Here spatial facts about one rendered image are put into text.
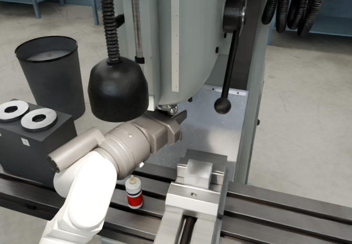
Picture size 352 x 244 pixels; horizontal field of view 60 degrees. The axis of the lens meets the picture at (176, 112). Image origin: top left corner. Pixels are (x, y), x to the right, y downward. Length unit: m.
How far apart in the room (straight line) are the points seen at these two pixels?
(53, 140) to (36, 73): 1.71
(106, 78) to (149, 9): 0.13
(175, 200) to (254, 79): 0.49
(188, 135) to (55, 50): 2.04
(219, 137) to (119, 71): 0.74
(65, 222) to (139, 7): 0.32
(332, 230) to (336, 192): 1.46
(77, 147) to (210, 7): 0.31
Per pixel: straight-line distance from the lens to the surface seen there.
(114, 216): 0.86
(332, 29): 4.40
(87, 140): 0.54
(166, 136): 0.61
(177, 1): 0.46
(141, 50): 0.46
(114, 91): 0.34
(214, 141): 1.05
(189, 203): 0.74
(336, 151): 2.68
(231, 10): 0.56
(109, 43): 0.34
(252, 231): 0.84
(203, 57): 0.50
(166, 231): 0.74
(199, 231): 0.74
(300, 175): 2.37
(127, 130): 0.57
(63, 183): 0.56
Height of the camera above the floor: 1.64
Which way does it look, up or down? 36 degrees down
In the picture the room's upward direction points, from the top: straight up
